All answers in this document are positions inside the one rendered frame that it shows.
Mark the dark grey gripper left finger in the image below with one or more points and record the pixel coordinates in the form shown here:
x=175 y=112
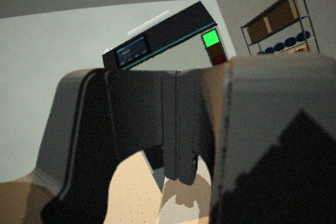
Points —
x=99 y=118

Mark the grey cylinder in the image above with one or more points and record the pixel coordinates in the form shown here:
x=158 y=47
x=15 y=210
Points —
x=150 y=23

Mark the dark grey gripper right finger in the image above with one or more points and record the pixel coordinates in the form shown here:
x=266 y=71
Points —
x=265 y=127

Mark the grey flat base plate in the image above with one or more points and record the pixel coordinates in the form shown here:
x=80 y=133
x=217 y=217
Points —
x=134 y=197

